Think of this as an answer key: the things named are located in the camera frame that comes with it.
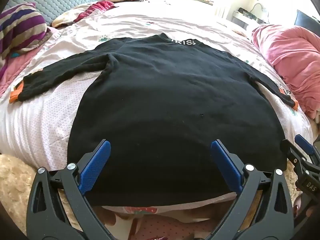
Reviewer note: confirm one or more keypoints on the white side table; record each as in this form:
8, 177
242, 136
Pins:
243, 17

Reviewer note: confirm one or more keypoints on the dark monitor screen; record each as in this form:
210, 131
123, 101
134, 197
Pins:
306, 18

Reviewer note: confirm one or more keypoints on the black long-sleeve sweater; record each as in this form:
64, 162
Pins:
172, 100

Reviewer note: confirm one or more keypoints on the pink polka dot pants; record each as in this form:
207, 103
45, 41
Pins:
165, 227

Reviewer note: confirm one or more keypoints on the pale pink patterned bed sheet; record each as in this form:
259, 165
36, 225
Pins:
47, 120

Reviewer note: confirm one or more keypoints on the red floral cloth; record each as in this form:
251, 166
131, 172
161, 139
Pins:
93, 8

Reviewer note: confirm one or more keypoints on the pink crumpled blanket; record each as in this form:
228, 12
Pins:
290, 55

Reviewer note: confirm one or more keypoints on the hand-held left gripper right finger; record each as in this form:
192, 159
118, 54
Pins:
226, 162

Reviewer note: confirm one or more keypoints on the purple striped blanket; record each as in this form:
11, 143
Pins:
21, 28

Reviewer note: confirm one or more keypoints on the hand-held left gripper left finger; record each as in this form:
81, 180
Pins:
96, 161

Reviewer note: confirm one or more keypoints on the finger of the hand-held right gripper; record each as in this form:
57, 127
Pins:
291, 152
303, 145

